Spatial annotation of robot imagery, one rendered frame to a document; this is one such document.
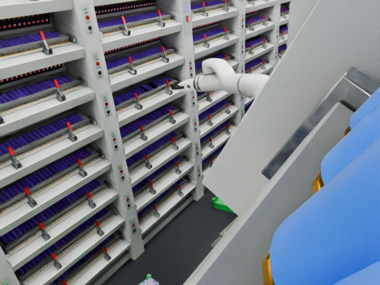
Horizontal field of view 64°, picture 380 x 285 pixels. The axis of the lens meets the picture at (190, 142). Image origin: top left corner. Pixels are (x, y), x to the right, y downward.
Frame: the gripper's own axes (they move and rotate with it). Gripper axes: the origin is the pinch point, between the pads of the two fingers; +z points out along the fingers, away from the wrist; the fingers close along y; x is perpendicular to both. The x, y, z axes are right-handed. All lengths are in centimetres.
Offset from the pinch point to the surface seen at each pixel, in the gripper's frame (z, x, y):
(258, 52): 19, -11, 137
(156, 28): 12.2, 30.4, 9.7
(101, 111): 17.2, 0.5, -38.3
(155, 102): 19.9, -8.7, 0.1
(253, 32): 15, 8, 125
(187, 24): 10.6, 28.3, 35.5
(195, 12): 17, 33, 55
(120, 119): 19.9, -8.3, -27.2
